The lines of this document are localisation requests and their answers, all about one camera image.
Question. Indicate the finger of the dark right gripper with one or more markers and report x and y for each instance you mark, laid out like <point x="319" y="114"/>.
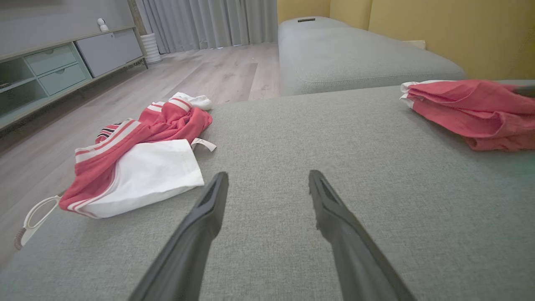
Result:
<point x="526" y="90"/>

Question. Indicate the small white security camera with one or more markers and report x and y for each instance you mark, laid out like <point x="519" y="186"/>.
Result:
<point x="102" y="25"/>

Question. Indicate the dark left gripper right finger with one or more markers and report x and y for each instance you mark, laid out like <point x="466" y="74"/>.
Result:
<point x="355" y="255"/>

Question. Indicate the grey curtain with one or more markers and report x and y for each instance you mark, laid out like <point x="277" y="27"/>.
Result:
<point x="209" y="21"/>

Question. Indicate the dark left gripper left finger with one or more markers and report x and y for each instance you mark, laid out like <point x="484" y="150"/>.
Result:
<point x="188" y="251"/>

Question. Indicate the red and white shorts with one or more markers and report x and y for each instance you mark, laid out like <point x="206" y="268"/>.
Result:
<point x="154" y="171"/>

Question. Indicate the large grey sofa seat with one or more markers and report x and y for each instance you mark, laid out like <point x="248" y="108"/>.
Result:
<point x="271" y="138"/>

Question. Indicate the white ribbed cylinder appliance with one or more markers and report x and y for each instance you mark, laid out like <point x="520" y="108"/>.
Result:
<point x="151" y="48"/>

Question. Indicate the grey-green TV cabinet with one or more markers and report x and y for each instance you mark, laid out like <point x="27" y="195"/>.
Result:
<point x="58" y="71"/>

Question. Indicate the red basketball jersey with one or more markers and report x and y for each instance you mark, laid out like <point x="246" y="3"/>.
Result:
<point x="472" y="108"/>

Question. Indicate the grey sofa cushion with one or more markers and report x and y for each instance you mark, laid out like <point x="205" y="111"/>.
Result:
<point x="351" y="58"/>

